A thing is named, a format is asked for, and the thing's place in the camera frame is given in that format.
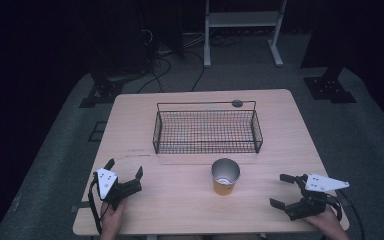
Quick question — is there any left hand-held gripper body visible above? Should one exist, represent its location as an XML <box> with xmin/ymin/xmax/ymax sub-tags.
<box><xmin>93</xmin><ymin>167</ymin><xmax>144</xmax><ymax>211</ymax></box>

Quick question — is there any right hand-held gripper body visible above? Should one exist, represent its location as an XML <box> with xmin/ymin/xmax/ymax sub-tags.
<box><xmin>285</xmin><ymin>173</ymin><xmax>351</xmax><ymax>222</ymax></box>

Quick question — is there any person's right hand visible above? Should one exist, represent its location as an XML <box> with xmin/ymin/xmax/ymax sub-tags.
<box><xmin>304</xmin><ymin>205</ymin><xmax>352</xmax><ymax>240</ymax></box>

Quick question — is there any person's left hand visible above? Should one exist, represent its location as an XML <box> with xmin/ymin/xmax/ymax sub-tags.
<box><xmin>99</xmin><ymin>198</ymin><xmax>128</xmax><ymax>234</ymax></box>

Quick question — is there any metal cup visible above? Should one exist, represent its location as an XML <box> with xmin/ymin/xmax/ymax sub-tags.
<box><xmin>210</xmin><ymin>157</ymin><xmax>241</xmax><ymax>197</ymax></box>

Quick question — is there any black stand base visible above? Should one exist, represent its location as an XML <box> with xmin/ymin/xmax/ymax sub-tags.
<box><xmin>78</xmin><ymin>74</ymin><xmax>125</xmax><ymax>109</ymax></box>
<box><xmin>302</xmin><ymin>65</ymin><xmax>358</xmax><ymax>105</ymax></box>

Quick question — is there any white metal stand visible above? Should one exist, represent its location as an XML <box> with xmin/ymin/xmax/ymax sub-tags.
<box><xmin>203</xmin><ymin>0</ymin><xmax>288</xmax><ymax>69</ymax></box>

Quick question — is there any left hand-held gripper cable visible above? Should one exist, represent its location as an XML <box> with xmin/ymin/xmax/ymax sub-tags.
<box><xmin>87</xmin><ymin>172</ymin><xmax>104</xmax><ymax>235</ymax></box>

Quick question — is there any hand-held gripper cable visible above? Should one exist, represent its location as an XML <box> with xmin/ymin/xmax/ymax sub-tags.
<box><xmin>87</xmin><ymin>172</ymin><xmax>104</xmax><ymax>235</ymax></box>
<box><xmin>326</xmin><ymin>189</ymin><xmax>367</xmax><ymax>240</ymax></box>

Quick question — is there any black wire basket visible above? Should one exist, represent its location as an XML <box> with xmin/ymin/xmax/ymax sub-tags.
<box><xmin>152</xmin><ymin>99</ymin><xmax>264</xmax><ymax>155</ymax></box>

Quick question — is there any right hand-held gripper cable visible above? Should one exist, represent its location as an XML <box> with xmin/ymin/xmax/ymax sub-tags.
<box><xmin>326</xmin><ymin>189</ymin><xmax>367</xmax><ymax>240</ymax></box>

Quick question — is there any black floor cable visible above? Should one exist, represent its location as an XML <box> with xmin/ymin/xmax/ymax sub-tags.
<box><xmin>184</xmin><ymin>49</ymin><xmax>206</xmax><ymax>93</ymax></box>
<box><xmin>135</xmin><ymin>54</ymin><xmax>173</xmax><ymax>95</ymax></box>

